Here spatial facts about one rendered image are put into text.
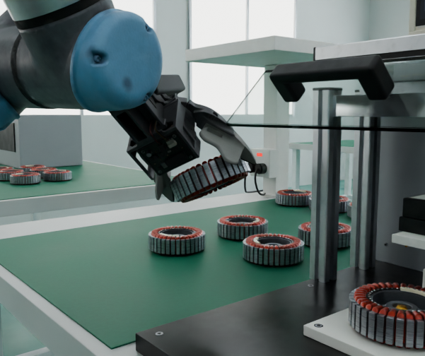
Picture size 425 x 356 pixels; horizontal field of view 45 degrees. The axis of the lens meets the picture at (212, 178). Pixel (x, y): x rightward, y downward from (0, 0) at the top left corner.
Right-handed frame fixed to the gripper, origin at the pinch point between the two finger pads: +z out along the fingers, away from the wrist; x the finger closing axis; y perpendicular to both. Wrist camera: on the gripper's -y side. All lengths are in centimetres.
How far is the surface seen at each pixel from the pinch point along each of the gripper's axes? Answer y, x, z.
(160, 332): 22.0, -7.4, 0.9
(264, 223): -22.6, -6.7, 32.9
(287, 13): -595, -28, 235
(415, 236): 15.5, 21.9, 8.1
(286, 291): 10.5, 2.8, 15.7
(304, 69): 15.9, 19.9, -17.6
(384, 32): -668, 77, 368
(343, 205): -44, 6, 58
